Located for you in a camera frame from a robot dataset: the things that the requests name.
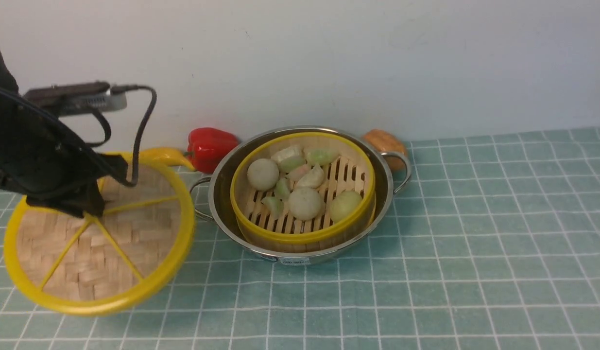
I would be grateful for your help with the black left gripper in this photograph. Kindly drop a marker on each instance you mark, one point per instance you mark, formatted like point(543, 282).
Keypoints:
point(44, 160)

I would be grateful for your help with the yellow woven steamer lid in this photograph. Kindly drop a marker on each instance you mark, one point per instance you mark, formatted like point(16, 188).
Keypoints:
point(93, 266)

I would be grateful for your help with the yellow bamboo steamer basket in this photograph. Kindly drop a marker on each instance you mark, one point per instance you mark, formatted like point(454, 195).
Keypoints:
point(352, 171)

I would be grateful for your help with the yellow banana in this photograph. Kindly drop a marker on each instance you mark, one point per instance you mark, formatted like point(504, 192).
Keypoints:
point(167, 156)

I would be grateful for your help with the red bell pepper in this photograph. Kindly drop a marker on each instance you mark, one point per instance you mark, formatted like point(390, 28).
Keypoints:
point(208, 146)

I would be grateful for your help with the white round bun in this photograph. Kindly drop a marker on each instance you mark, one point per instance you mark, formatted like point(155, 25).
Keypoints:
point(306, 204)
point(263, 174)

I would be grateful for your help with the small green dumpling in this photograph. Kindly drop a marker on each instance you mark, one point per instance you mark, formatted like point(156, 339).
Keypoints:
point(275, 204)

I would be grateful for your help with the light green dumpling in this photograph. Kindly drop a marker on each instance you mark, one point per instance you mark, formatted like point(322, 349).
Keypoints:
point(289, 164)

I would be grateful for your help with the pale green dumpling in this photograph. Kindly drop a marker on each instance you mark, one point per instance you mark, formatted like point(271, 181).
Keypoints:
point(288, 152)

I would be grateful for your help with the pink white dumpling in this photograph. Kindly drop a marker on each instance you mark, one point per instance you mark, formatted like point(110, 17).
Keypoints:
point(299, 172)

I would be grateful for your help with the yellowish dumpling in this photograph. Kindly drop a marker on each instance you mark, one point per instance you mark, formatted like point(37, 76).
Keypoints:
point(314, 178)

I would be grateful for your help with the green white dumpling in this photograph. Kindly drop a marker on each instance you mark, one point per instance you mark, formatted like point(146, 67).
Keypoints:
point(320, 156)

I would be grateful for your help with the green round bun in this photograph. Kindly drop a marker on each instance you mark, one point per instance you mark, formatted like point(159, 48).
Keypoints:
point(343, 205)

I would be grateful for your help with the brown bread roll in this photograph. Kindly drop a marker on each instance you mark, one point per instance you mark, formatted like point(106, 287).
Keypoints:
point(383, 141)

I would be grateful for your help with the green checkered tablecloth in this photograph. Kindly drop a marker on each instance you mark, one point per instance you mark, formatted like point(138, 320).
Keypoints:
point(493, 245)

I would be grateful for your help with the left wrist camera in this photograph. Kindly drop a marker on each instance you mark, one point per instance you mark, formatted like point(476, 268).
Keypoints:
point(77, 99)

